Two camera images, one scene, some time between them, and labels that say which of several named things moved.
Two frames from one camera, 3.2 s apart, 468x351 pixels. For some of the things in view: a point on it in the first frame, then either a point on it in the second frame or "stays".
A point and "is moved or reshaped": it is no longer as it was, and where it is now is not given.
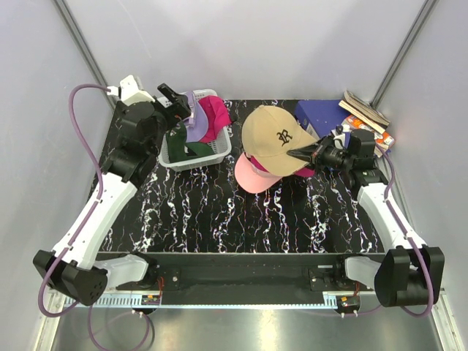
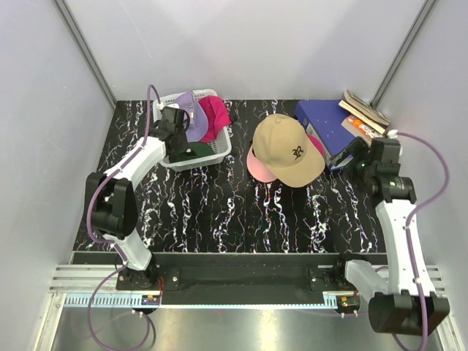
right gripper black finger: [305, 152] -> [345, 156]
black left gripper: [178, 101] -> [181, 148]
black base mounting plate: [238, 278] stays
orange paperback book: [383, 141] stays
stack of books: [364, 111] stays
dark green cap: [179, 150] stays
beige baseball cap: [269, 134] is moved or reshaped
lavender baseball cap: [197, 121] stays
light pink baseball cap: [250, 179] -> [258, 169]
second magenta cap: [218, 116] stays
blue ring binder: [321, 116] stays
